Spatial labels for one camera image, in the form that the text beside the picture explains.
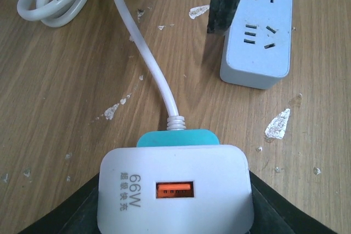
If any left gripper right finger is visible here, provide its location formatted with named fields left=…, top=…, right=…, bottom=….
left=250, top=172, right=336, bottom=234

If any white 66W usb charger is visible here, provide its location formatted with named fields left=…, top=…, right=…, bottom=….
left=97, top=145, right=254, bottom=233

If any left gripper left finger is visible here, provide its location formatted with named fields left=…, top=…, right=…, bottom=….
left=20, top=174, right=100, bottom=233

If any teal usb charger block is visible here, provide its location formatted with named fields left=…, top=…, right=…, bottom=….
left=137, top=129, right=220, bottom=147

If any light blue power strip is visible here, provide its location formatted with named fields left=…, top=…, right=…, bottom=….
left=220, top=0, right=293, bottom=89

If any white coiled power cable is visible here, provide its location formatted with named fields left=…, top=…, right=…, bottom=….
left=16, top=0, right=187, bottom=132

